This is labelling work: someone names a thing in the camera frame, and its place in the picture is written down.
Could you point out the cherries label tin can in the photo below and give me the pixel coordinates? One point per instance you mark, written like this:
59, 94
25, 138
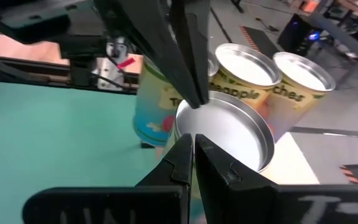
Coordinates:
213, 65

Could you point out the peaches label tin can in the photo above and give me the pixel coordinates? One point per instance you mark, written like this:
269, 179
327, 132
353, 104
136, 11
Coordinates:
303, 74

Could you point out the pineapple label tin can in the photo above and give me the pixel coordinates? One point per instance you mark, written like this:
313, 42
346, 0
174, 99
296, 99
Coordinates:
244, 65

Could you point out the black aluminium table frame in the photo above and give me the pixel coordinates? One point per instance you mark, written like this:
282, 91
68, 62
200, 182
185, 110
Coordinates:
42, 81

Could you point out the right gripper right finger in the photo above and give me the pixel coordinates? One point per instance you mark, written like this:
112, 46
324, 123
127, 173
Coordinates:
259, 205

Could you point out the small red tag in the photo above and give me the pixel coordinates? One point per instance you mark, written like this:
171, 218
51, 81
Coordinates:
126, 63

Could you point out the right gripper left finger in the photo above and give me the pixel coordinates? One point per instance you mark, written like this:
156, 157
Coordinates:
120, 205

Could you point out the tomatoes label tin can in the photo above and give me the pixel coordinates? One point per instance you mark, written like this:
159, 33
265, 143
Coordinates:
151, 112

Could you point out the mixed fruit label tin can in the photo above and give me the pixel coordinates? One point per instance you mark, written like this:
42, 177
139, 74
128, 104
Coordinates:
228, 130

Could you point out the grey metal bracket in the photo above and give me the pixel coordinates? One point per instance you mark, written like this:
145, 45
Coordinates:
110, 71

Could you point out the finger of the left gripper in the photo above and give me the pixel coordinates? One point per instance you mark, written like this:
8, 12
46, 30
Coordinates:
194, 40
148, 37

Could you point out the black computer blue light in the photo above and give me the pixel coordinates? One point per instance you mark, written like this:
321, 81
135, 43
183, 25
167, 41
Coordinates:
294, 37

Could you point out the background wooden desk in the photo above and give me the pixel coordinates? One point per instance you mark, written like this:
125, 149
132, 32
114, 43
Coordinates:
340, 35

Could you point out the green table mat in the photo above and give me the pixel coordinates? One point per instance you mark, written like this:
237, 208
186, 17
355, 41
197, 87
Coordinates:
57, 130

